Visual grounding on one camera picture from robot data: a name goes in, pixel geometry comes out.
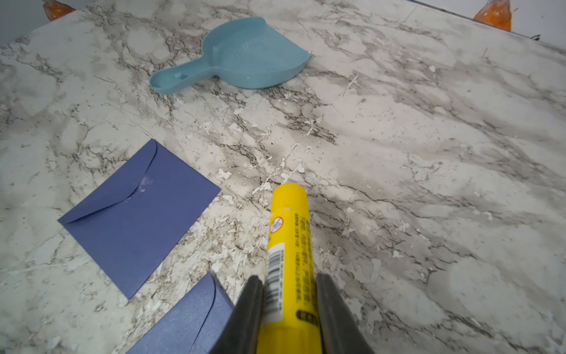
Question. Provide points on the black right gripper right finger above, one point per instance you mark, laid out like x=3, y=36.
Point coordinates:
x=339, y=332

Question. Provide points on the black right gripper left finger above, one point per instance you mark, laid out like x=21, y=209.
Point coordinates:
x=240, y=334

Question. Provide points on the yellow glue stick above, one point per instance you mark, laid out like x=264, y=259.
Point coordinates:
x=290, y=322

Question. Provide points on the teal plastic scoop dish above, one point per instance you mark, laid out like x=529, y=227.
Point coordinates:
x=246, y=53

